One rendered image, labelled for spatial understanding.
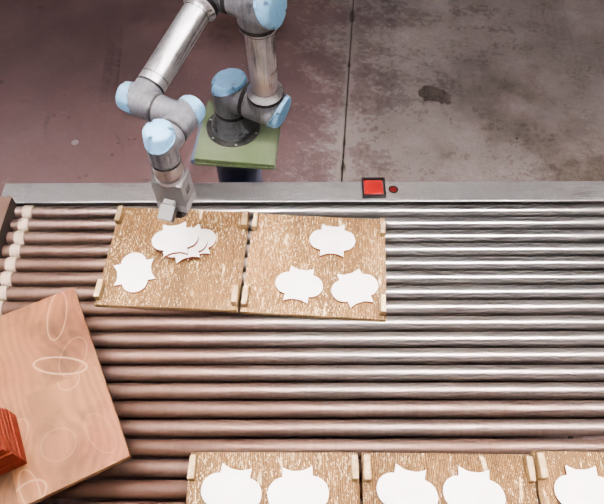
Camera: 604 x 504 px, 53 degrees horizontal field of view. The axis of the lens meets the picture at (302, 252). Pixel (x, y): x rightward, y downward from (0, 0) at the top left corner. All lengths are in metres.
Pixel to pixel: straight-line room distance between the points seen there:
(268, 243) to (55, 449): 0.80
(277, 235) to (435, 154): 1.71
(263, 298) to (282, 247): 0.18
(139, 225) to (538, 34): 3.10
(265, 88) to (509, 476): 1.27
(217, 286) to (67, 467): 0.62
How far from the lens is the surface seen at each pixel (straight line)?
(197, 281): 1.80
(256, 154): 2.13
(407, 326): 1.75
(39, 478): 1.57
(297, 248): 1.83
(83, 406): 1.59
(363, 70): 3.86
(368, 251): 1.83
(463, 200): 2.03
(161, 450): 1.63
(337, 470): 1.56
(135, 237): 1.93
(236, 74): 2.06
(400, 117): 3.58
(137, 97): 1.60
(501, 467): 1.63
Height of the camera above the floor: 2.45
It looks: 56 degrees down
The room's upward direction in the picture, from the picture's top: 1 degrees counter-clockwise
